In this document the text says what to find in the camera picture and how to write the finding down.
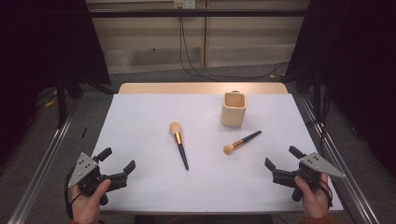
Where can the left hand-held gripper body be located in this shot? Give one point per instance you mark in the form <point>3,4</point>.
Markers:
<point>83,165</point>

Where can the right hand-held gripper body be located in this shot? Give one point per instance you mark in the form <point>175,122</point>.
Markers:
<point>317,163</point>

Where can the large makeup brush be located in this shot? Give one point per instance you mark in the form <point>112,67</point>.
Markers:
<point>175,128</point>

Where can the cream square cup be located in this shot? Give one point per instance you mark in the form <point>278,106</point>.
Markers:
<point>233,116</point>

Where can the person's right hand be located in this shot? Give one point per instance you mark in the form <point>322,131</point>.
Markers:
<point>314,202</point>

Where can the person's left hand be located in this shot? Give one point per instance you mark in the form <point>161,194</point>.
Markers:
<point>87,208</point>

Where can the white table mat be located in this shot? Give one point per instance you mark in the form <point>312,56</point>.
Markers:
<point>149,180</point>

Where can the small black floor item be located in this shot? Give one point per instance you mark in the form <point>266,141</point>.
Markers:
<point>84,132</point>

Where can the small makeup brush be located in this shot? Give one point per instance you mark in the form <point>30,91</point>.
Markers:
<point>229,149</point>

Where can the wooden table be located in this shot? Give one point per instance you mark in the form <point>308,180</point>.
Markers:
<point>186,88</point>

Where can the black curtain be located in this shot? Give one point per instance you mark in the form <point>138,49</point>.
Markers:
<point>37,62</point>
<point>358,62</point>

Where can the black horizontal bar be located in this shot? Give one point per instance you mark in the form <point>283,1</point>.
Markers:
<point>199,13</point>

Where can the metal floor rail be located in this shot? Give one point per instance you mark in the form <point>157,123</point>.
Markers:
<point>348,177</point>
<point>40,174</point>

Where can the white wall outlet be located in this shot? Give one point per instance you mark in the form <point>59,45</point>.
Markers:
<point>184,3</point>

